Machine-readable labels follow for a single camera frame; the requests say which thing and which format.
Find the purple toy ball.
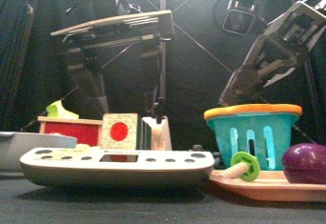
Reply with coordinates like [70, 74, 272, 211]
[280, 142, 326, 185]

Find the teal basket with orange rim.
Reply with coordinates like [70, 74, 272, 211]
[203, 103, 304, 172]

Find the wooden block with red dot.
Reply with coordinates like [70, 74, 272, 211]
[97, 112, 140, 152]

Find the red wooden box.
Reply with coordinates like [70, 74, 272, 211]
[36, 115, 104, 148]

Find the grey plastic tub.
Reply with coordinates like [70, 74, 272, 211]
[0, 131, 78, 173]

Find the white toy kitchen scale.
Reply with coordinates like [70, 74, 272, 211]
[17, 146, 216, 188]

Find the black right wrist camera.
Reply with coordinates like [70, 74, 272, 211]
[211, 0, 260, 36]

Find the light green toy piece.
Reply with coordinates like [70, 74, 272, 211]
[44, 99, 80, 120]

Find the green toy screw bolt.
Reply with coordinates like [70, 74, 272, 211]
[219, 151, 261, 183]

